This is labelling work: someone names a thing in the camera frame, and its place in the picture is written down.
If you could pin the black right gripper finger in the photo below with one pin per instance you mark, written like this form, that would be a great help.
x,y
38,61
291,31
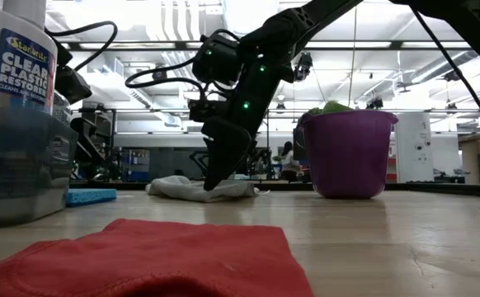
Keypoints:
x,y
223,152

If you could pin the grey cloth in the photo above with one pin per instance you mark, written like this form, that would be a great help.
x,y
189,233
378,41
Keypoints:
x,y
182,190

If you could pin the white plastic restorer bottle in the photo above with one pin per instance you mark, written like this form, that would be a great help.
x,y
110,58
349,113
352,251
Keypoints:
x,y
17,62

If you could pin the green microfibre cloth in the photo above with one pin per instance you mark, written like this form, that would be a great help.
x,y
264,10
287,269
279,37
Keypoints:
x,y
332,108

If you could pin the grey translucent plastic bin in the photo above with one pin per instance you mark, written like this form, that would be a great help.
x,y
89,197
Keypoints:
x,y
25,173

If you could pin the purple plastic bucket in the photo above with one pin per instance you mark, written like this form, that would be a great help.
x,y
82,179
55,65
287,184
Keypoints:
x,y
347,156

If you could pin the light blue sponge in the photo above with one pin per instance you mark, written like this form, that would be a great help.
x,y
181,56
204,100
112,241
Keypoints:
x,y
91,197

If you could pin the red cloth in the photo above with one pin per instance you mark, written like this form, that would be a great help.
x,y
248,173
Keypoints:
x,y
161,260

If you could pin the black background robot arm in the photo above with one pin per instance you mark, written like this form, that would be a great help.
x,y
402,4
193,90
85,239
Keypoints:
x,y
266,163
199,163

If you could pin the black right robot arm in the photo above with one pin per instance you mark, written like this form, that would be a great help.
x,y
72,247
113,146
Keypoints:
x,y
306,16

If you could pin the person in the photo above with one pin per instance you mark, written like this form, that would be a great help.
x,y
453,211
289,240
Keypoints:
x,y
290,161

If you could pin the black overhead beam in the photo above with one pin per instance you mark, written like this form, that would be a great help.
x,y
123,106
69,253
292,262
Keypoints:
x,y
396,45

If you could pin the white square pillar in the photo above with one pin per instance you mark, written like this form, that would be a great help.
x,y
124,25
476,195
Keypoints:
x,y
413,136

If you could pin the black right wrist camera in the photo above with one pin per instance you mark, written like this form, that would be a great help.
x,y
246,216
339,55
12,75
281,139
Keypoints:
x,y
217,59

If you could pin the black ceiling camera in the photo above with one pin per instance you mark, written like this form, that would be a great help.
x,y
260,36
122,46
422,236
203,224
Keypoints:
x,y
160,75
375,104
450,76
304,66

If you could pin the black aluminium table frame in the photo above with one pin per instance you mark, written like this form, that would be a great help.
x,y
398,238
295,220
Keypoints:
x,y
429,189

